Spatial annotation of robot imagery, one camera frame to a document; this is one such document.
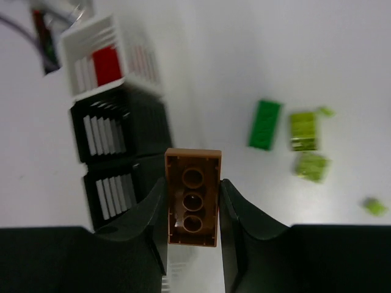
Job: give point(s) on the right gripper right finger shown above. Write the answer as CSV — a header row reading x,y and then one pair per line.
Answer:
x,y
260,254

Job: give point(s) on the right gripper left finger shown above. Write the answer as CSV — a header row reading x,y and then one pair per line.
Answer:
x,y
127,255

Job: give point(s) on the orange brick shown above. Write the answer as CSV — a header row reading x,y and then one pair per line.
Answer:
x,y
193,180

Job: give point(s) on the red long brick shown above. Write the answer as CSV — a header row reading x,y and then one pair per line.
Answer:
x,y
106,65

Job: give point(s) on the right black bin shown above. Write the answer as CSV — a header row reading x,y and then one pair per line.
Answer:
x,y
115,186

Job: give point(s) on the black bin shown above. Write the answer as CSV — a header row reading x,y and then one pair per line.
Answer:
x,y
119,123
115,186

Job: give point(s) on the lime square brick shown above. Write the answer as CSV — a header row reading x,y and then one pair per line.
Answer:
x,y
312,166

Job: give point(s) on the tiny lime piece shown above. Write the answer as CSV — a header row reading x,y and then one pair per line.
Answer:
x,y
325,111
374,206

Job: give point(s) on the left black bin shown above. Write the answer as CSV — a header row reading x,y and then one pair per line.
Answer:
x,y
119,123

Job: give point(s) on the lime printed brick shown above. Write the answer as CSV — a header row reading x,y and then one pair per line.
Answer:
x,y
303,131

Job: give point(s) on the green long brick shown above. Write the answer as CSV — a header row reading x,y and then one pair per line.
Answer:
x,y
264,125

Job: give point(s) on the tiny lime piece upper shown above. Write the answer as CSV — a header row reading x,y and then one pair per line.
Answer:
x,y
325,111

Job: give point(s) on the left white bin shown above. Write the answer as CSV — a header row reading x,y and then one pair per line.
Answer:
x,y
136,54

